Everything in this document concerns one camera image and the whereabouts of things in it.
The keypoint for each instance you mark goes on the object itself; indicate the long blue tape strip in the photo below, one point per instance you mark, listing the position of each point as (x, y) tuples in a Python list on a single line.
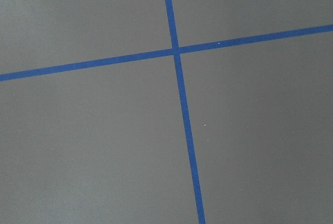
[(185, 111)]

